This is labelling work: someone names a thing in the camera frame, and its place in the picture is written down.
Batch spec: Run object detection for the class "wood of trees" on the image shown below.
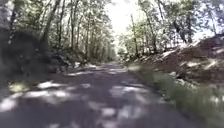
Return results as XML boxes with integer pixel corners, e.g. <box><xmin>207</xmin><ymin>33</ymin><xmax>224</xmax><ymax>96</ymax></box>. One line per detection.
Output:
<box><xmin>116</xmin><ymin>0</ymin><xmax>224</xmax><ymax>61</ymax></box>
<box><xmin>0</xmin><ymin>0</ymin><xmax>118</xmax><ymax>64</ymax></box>

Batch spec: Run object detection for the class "leaf-covered earth bank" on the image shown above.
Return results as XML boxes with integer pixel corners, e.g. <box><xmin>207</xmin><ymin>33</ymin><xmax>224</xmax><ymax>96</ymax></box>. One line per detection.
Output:
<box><xmin>128</xmin><ymin>34</ymin><xmax>224</xmax><ymax>88</ymax></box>
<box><xmin>0</xmin><ymin>29</ymin><xmax>101</xmax><ymax>88</ymax></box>

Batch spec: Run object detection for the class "grey asphalt forest road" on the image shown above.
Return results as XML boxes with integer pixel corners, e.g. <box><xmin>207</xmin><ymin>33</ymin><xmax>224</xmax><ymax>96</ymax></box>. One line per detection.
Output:
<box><xmin>0</xmin><ymin>61</ymin><xmax>201</xmax><ymax>128</ymax></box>

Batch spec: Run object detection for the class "grass verge strip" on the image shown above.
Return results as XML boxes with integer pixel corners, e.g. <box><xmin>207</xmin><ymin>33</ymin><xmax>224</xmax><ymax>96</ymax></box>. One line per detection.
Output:
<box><xmin>128</xmin><ymin>64</ymin><xmax>224</xmax><ymax>128</ymax></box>

